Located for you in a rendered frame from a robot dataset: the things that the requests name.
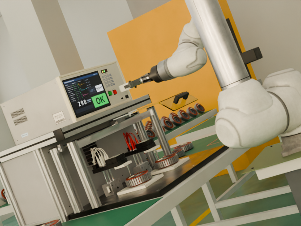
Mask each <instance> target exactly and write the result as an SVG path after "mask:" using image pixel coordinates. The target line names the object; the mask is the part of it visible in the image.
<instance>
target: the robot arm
mask: <svg viewBox="0 0 301 226"><path fill-rule="evenodd" d="M185 2H186V5H187V7H188V10H189V12H190V15H191V17H192V18H191V21H190V23H187V24H185V26H184V28H183V30H182V33H181V35H180V38H179V43H178V48H177V50H176V51H175V52H174V53H173V54H172V56H171V57H170V58H167V59H165V60H163V61H160V62H159V63H158V64H157V65H155V66H153V67H151V69H150V72H149V73H147V74H145V75H143V76H141V77H140V78H138V79H136V80H133V81H129V82H128V83H125V84H123V85H121V86H119V90H120V92H124V91H126V90H129V89H131V88H134V87H135V88H137V85H140V84H142V83H143V84H145V83H148V82H151V81H155V82H156V83H160V82H162V81H167V80H172V79H174V78H177V77H183V76H186V75H189V74H192V73H194V72H196V71H198V70H199V69H201V68H202V67H203V66H204V65H205V64H206V62H207V55H208V58H209V60H210V62H211V65H212V67H213V70H214V72H215V75H216V77H217V79H218V81H219V84H220V86H221V89H222V91H221V92H220V93H219V96H218V106H219V112H218V113H217V115H216V119H215V130H216V134H217V136H218V138H219V140H220V141H221V142H222V143H223V144H224V145H225V146H227V147H230V148H233V149H245V148H253V147H257V146H259V145H262V144H264V143H266V142H268V141H270V140H272V139H274V138H275V137H277V136H278V135H280V136H281V139H282V143H283V144H281V147H282V149H283V151H282V152H281V155H282V157H285V156H289V155H291V154H294V153H296V152H299V151H301V73H300V72H299V71H298V70H295V69H293V68H289V69H285V70H281V71H278V72H274V73H271V74H269V75H268V76H267V77H266V78H265V80H264V82H263V85H261V83H260V82H258V81H257V80H255V79H250V77H249V74H248V72H247V69H246V67H245V64H244V62H243V60H242V58H241V55H240V53H239V50H238V48H237V45H236V43H235V41H234V38H233V36H232V34H231V31H230V29H229V26H228V24H227V21H226V19H225V17H224V14H223V12H222V9H221V7H220V5H219V2H218V0H185ZM203 48H205V50H204V49H203ZM205 51H206V52H205ZM206 53H207V54H206Z"/></svg>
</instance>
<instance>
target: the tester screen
mask: <svg viewBox="0 0 301 226"><path fill-rule="evenodd" d="M63 83H64V86H65V88H66V91H67V93H68V95H69V98H70V101H71V103H72V106H73V109H74V111H75V110H77V109H81V108H83V107H86V106H88V105H91V104H92V105H93V108H91V109H89V110H86V111H83V112H80V113H76V111H75V114H76V116H79V115H81V114H84V113H87V112H89V111H92V110H95V109H98V108H100V107H103V106H105V105H108V104H109V103H107V104H104V105H102V106H99V107H97V108H95V106H94V103H93V101H92V97H93V96H96V95H99V94H102V93H105V91H104V90H103V91H99V92H97V93H94V94H91V95H90V93H89V90H88V88H90V87H94V86H97V85H99V84H102V83H101V81H100V78H99V76H98V73H94V74H89V75H86V76H83V77H79V78H76V79H72V80H69V81H66V82H63ZM84 99H86V101H87V104H86V105H84V106H81V107H79V106H78V104H77V102H78V101H81V100H84Z"/></svg>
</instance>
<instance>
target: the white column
mask: <svg viewBox="0 0 301 226"><path fill-rule="evenodd" d="M0 12H1V15H2V17H3V20H4V22H5V24H6V27H7V29H8V32H9V35H10V37H11V40H12V42H13V45H14V47H15V50H16V52H17V55H18V57H19V60H20V62H21V65H22V67H23V70H24V72H25V75H26V78H27V80H28V83H29V85H30V87H31V89H34V88H36V87H38V86H40V85H42V84H45V83H47V82H49V81H51V80H53V79H55V78H56V77H58V76H61V75H64V74H69V73H72V72H76V71H79V70H83V69H84V66H83V64H82V61H81V59H80V56H79V54H78V51H77V48H76V46H75V43H74V41H73V38H72V36H71V33H70V31H69V28H68V25H67V23H66V20H65V18H64V15H63V13H62V10H61V8H60V5H59V3H58V0H0Z"/></svg>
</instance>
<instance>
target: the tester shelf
mask: <svg viewBox="0 0 301 226"><path fill-rule="evenodd" d="M149 103H152V102H151V99H150V96H149V94H147V95H145V96H142V97H139V98H137V99H134V100H132V101H129V102H127V103H124V104H121V105H119V106H116V107H114V108H112V109H109V110H106V111H104V112H101V113H98V114H96V115H94V116H91V117H88V118H86V119H83V120H81V121H78V122H76V123H73V124H71V125H68V126H65V127H63V128H60V129H57V130H55V131H53V132H50V133H48V134H45V135H42V136H40V137H37V138H35V139H32V140H30V141H27V142H24V143H22V144H20V145H17V146H14V147H12V148H9V149H6V150H4V151H1V152H0V163H2V162H4V161H7V160H10V159H13V158H15V157H18V156H21V155H23V154H26V153H29V152H31V151H34V150H37V149H39V148H42V147H45V146H48V145H50V144H53V143H56V142H58V141H61V140H64V139H66V138H68V137H71V136H73V135H76V134H78V133H80V132H83V131H85V130H87V129H90V128H92V127H94V126H97V125H99V124H102V123H104V122H107V121H109V120H111V119H114V118H116V117H118V116H121V115H123V114H126V113H128V112H130V111H133V110H135V109H138V108H140V107H142V106H144V105H147V104H149Z"/></svg>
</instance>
